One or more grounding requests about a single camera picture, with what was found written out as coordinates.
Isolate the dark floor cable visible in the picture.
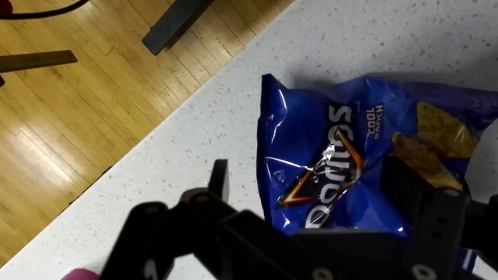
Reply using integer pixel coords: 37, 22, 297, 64
0, 0, 90, 22

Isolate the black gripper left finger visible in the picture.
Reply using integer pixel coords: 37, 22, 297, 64
99, 157, 292, 280

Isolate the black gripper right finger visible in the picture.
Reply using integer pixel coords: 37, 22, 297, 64
379, 154, 498, 280

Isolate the blue chips packet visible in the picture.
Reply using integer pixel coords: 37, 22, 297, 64
256, 71, 498, 241

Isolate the magenta plastic cup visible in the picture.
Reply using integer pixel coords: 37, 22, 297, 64
60, 266, 102, 280

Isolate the black stand leg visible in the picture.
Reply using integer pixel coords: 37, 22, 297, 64
140, 0, 214, 56
0, 48, 79, 75

